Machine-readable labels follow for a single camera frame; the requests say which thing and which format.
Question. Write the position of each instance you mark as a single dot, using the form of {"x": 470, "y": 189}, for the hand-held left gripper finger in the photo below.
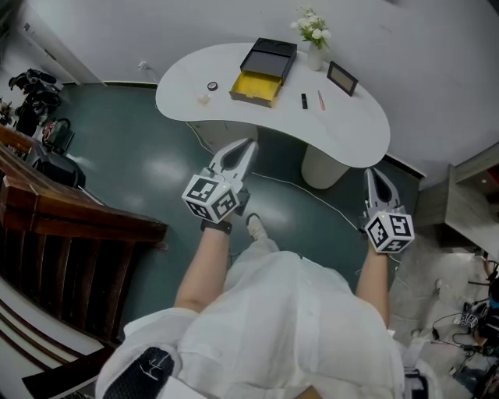
{"x": 249, "y": 163}
{"x": 228, "y": 150}

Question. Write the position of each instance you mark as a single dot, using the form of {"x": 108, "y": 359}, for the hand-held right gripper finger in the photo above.
{"x": 370, "y": 191}
{"x": 390, "y": 187}

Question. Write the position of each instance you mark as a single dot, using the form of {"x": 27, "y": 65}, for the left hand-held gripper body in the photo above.
{"x": 210, "y": 196}

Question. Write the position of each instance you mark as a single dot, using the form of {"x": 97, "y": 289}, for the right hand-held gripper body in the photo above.
{"x": 390, "y": 231}

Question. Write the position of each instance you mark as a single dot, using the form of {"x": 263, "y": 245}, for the small cream makeup jar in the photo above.
{"x": 204, "y": 99}

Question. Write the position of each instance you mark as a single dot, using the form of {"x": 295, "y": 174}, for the round black makeup compact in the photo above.
{"x": 212, "y": 86}

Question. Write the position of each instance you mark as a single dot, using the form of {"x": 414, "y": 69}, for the black lipstick makeup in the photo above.
{"x": 304, "y": 101}

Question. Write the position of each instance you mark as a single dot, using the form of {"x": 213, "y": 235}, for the black box with yellow drawer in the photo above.
{"x": 265, "y": 74}

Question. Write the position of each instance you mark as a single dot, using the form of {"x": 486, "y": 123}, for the pink makeup pencil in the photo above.
{"x": 321, "y": 100}

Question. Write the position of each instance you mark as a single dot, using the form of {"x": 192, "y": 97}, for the person's left forearm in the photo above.
{"x": 202, "y": 269}

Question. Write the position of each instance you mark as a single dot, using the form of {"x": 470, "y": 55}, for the person's right forearm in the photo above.
{"x": 372, "y": 288}

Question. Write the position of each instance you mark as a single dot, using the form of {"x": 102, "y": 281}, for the white under-table cabinet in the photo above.
{"x": 226, "y": 134}

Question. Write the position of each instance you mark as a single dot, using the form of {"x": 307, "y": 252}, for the black wristband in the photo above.
{"x": 216, "y": 227}

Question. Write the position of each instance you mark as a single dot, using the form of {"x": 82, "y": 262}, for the person's white shoe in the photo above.
{"x": 255, "y": 228}

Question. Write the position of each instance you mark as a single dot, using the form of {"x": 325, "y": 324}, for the grey cabinet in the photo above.
{"x": 460, "y": 202}

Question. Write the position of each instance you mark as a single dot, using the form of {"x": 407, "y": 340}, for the spare hand-held gripper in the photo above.
{"x": 469, "y": 320}

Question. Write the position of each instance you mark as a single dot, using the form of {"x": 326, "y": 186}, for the white vase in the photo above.
{"x": 314, "y": 58}

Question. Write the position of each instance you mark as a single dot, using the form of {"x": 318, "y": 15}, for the dark wooden stair railing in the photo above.
{"x": 78, "y": 241}

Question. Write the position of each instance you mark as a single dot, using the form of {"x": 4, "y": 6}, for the person's white clothing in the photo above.
{"x": 280, "y": 327}

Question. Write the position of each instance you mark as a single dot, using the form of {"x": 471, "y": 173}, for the white flower bouquet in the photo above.
{"x": 313, "y": 27}

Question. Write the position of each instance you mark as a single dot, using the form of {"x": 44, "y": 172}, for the black backpack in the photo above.
{"x": 60, "y": 169}

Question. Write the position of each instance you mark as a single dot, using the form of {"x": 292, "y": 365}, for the black handbag with red trim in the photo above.
{"x": 56, "y": 134}

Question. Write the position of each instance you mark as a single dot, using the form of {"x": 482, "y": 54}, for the white table pedestal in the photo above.
{"x": 321, "y": 167}

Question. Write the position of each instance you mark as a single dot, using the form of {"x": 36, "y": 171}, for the black picture frame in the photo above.
{"x": 342, "y": 78}

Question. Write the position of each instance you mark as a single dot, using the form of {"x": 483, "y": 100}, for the white wall plug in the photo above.
{"x": 143, "y": 65}

